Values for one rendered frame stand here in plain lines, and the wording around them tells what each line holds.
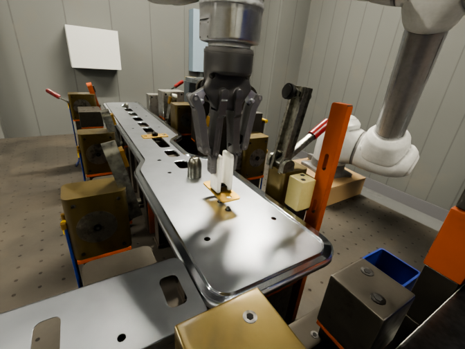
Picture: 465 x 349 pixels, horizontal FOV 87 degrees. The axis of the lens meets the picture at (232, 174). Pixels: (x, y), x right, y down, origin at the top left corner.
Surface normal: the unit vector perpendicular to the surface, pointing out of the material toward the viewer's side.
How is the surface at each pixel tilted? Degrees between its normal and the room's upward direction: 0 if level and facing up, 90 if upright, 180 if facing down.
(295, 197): 90
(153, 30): 90
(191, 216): 0
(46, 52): 90
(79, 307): 0
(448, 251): 90
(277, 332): 0
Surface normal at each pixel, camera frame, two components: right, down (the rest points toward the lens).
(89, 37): 0.55, 0.38
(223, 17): -0.16, 0.40
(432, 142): -0.83, 0.17
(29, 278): 0.07, -0.91
